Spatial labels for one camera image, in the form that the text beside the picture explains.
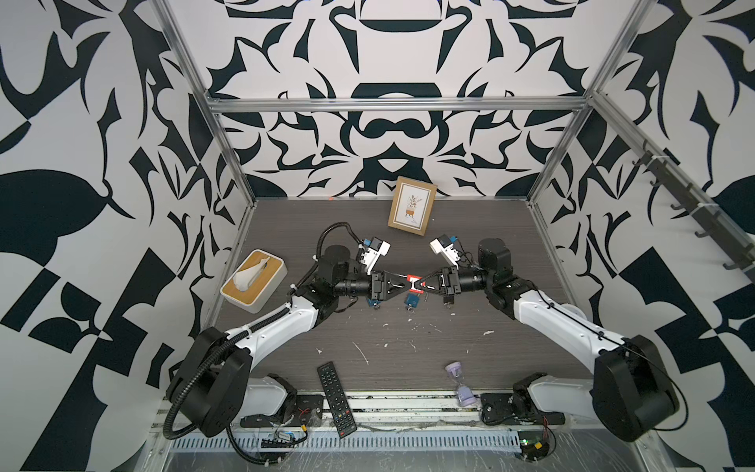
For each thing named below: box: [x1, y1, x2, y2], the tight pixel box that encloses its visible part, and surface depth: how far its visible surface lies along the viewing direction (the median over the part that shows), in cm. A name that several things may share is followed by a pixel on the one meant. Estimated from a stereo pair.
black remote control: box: [316, 360, 357, 440], surface depth 76 cm
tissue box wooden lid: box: [220, 248, 285, 307], surface depth 93 cm
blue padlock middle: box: [405, 293, 421, 309], surface depth 95 cm
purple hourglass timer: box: [445, 360, 477, 408], surface depth 78 cm
